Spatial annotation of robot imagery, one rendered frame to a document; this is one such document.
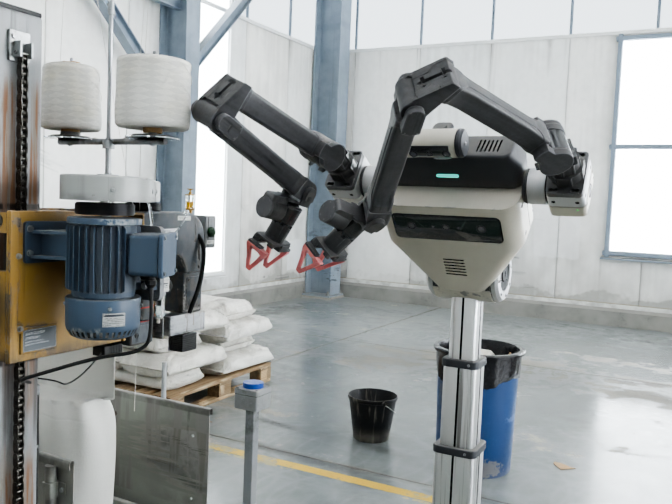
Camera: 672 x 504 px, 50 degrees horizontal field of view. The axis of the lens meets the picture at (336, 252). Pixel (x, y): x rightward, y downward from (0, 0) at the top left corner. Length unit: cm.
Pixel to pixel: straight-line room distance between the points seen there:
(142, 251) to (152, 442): 107
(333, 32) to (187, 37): 341
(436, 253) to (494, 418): 197
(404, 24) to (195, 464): 882
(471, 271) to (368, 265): 848
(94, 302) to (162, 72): 51
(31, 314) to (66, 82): 55
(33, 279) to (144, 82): 48
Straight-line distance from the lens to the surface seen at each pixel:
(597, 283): 955
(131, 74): 164
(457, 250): 194
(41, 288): 165
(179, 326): 198
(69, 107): 181
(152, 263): 149
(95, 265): 151
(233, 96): 162
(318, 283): 1056
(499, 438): 389
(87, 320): 152
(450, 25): 1032
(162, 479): 246
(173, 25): 808
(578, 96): 967
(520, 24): 1003
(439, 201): 188
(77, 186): 150
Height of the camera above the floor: 138
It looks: 4 degrees down
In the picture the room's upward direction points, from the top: 2 degrees clockwise
